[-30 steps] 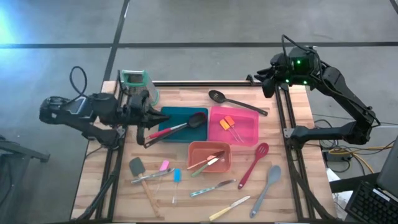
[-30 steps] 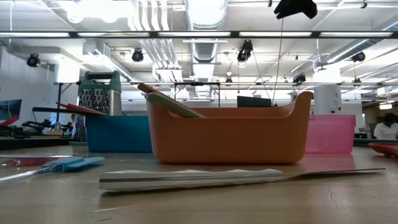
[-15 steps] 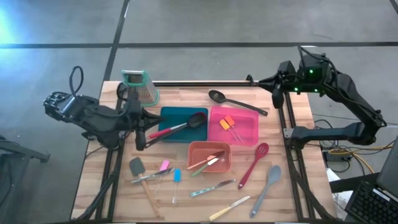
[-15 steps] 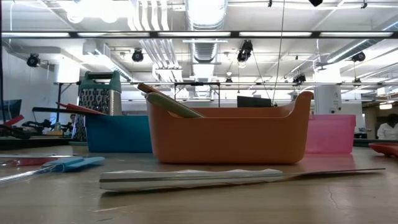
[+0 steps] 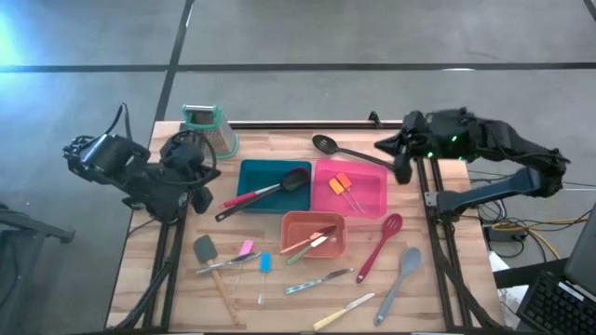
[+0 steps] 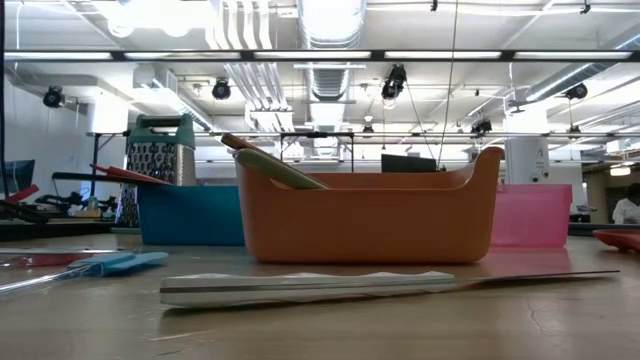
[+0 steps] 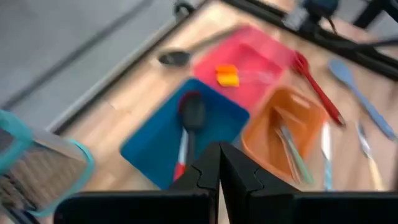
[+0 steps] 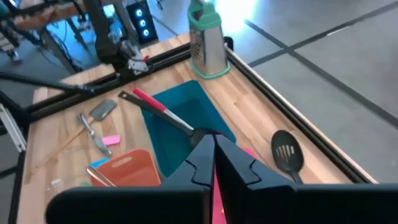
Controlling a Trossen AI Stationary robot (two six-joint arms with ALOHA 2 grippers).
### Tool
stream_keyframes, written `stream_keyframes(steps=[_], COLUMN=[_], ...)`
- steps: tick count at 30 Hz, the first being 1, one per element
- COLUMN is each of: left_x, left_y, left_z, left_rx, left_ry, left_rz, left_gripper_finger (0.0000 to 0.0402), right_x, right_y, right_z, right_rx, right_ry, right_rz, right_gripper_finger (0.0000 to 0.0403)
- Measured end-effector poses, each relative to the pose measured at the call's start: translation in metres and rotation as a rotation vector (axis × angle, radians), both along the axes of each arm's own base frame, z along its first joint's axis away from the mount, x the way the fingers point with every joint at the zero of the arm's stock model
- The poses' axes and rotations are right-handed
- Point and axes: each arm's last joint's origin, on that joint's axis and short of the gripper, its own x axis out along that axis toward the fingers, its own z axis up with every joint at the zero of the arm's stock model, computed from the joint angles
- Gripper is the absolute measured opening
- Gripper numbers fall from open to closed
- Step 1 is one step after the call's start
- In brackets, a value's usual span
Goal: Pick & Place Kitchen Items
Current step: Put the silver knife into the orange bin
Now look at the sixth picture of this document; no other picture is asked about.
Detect white-handled kitchen knife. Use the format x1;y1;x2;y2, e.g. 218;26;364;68
158;268;621;309

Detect blue handled utensil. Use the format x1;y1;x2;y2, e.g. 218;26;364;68
0;250;170;296

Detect black long-handled utensil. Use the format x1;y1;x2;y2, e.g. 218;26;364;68
51;171;151;184

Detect black folding background table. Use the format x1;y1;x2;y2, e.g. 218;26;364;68
278;130;357;174

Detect black background monitor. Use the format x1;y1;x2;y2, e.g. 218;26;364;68
380;153;439;175

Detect teal blue plastic bin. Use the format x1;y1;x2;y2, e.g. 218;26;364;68
135;183;247;247

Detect pink translucent plastic bin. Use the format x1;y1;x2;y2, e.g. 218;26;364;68
489;182;574;249

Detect black background robot arms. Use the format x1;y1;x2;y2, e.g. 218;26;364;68
34;189;121;217

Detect blue screen monitor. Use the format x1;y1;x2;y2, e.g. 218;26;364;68
4;158;37;194

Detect person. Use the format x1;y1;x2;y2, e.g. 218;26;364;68
612;182;640;226

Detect orange plastic bin with handles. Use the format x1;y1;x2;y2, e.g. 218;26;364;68
234;145;506;265

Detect silver ventilation duct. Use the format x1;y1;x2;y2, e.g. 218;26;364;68
297;0;369;104

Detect black background frame rail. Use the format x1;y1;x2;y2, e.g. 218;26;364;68
84;130;640;139

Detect black overhead frame beam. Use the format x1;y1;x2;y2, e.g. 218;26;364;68
0;48;640;63

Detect thin hanging cable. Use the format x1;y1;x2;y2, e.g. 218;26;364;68
435;0;460;169

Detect steel box grater, teal handle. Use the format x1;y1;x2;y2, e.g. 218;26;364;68
110;112;197;235

